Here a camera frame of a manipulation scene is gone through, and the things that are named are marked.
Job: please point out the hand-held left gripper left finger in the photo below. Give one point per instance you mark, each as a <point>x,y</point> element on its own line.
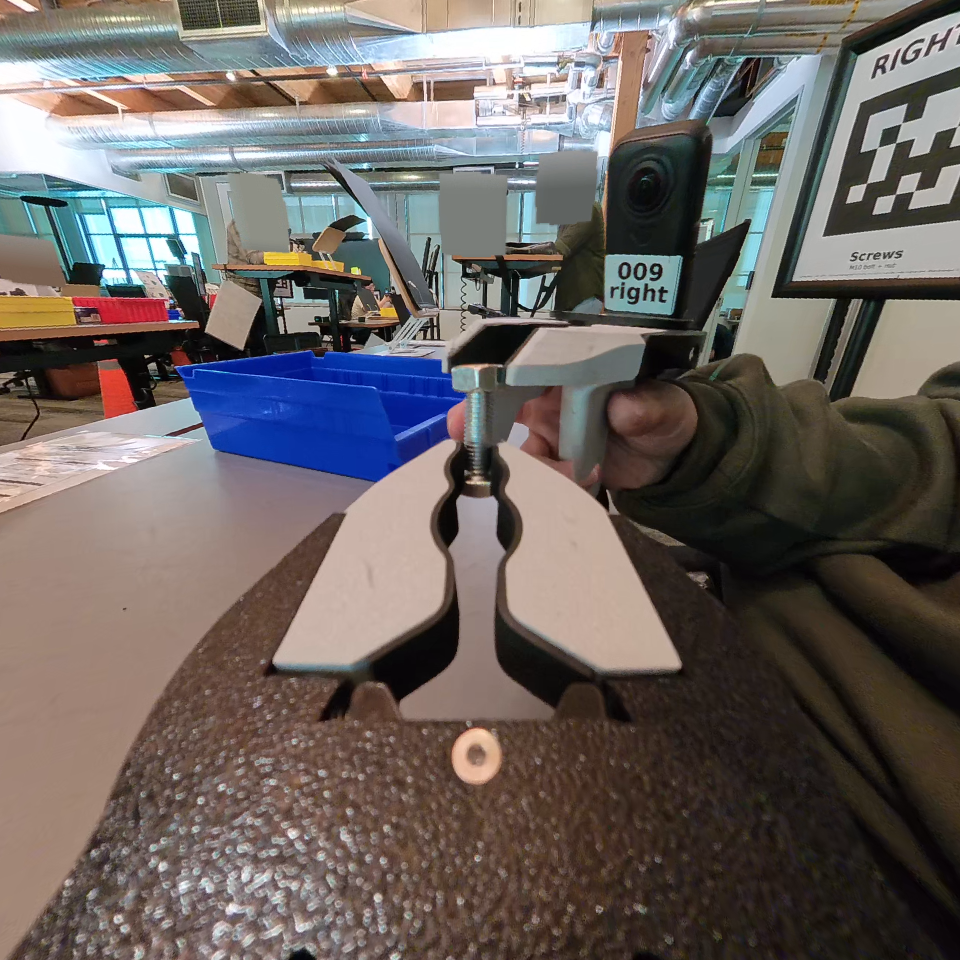
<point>375,570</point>

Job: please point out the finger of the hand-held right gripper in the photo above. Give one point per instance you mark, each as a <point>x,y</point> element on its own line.
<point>480,341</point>
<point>577,356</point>

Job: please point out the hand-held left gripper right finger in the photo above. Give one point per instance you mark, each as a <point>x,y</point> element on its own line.
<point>585,585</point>

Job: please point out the silver hex bolt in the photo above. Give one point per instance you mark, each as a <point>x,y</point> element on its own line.
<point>480,420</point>

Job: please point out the silver hex nut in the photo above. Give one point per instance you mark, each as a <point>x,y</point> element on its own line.
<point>478,487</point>

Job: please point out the person's right forearm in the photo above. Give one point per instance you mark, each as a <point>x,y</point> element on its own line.
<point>787,465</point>

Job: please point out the wooden office desk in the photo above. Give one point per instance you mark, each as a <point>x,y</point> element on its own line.
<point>97,337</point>
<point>300,271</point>
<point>502,261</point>

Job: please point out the grey desk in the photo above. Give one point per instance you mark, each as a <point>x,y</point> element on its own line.
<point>112,600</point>

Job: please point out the person's right hand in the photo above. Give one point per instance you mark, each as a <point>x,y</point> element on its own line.
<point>645,427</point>

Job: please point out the black tilted board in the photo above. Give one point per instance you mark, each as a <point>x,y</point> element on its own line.
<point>390,232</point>

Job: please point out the blue plastic bin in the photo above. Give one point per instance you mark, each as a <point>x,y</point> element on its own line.
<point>300,420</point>

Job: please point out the black sign stand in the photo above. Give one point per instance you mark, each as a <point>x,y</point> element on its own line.
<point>851,345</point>

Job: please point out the grey cardboard panel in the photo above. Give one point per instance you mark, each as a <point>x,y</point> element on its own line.
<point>234,315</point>

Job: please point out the wooden pillar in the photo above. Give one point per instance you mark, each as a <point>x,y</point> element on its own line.
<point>628,90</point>

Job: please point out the black framed marker sign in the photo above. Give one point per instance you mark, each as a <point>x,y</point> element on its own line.
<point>892,150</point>

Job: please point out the orange traffic cone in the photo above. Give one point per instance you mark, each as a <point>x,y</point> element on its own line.
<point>116,390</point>

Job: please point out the laminated paper sheet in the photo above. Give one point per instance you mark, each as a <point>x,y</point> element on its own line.
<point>75,465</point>

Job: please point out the red plastic bin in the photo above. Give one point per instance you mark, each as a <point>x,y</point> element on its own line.
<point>124,310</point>

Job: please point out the yellow plastic bin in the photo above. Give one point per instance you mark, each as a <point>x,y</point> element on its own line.
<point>34,310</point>

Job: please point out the silver ventilation duct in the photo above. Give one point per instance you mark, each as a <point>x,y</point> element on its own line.
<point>300,120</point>

